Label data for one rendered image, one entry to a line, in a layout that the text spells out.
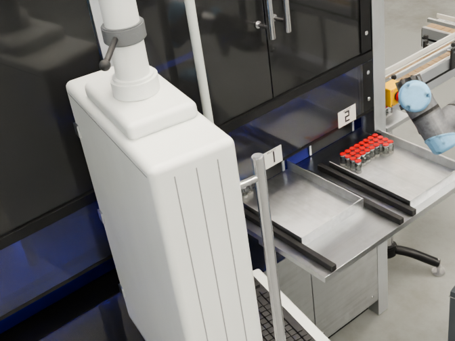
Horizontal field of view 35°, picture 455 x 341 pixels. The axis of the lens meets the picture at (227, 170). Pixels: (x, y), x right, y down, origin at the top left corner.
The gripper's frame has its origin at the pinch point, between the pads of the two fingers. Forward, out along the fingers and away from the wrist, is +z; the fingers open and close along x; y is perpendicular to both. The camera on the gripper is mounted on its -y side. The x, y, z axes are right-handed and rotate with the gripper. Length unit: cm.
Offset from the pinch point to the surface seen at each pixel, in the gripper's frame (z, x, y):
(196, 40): -38, 45, 35
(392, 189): 15.5, 16.3, -23.5
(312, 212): 4.3, 40.6, -20.5
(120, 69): -82, 51, 28
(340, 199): 10.6, 32.0, -20.3
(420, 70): 80, -6, 10
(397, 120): 56, 8, -5
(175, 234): -88, 50, -6
